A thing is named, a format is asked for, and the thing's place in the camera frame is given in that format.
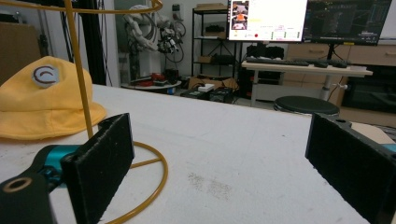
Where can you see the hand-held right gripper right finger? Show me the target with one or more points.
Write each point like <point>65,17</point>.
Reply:
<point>351,161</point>

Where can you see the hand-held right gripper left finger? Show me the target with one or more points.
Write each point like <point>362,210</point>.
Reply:
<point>99,168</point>

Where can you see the yellow bucket hat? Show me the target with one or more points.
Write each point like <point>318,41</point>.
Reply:
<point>40,102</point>

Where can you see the black round stool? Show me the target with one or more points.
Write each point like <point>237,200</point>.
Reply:
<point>306,105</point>

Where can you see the round white low table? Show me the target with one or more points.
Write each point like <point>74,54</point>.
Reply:
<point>152,85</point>

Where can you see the white standing desk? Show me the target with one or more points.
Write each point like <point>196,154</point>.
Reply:
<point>308,73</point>

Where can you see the wooden cabinet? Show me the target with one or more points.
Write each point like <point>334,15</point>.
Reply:
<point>361,56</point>

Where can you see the black keyboard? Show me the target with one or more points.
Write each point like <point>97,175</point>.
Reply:
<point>277,61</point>

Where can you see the black equipment case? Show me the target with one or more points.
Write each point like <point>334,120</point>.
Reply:
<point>211,93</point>

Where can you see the dark computer monitor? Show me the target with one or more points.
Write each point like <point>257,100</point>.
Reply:
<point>345,21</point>

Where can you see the brown wooden board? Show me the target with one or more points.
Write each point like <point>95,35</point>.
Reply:
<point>18,49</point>

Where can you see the cardboard box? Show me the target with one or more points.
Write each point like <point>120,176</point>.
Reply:
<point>214,82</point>

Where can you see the bright computer monitor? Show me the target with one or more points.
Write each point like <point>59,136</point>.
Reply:
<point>267,20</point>

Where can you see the black metal shelf rack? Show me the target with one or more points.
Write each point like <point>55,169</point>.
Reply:
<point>214,40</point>

